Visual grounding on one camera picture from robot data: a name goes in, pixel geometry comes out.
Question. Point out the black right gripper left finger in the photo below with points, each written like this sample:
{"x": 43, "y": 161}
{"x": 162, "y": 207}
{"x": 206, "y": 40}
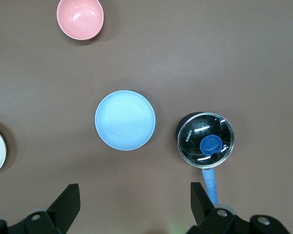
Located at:
{"x": 58, "y": 214}

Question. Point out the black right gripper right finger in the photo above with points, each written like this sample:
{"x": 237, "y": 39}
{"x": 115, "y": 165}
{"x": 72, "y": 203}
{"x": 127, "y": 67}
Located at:
{"x": 210, "y": 219}

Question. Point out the large light blue bowl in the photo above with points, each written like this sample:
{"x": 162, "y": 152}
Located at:
{"x": 125, "y": 120}

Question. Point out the glass lid with blue knob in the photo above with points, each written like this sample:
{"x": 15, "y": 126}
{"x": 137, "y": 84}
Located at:
{"x": 197, "y": 136}

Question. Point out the small pink bowl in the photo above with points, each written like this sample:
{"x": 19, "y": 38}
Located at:
{"x": 80, "y": 18}

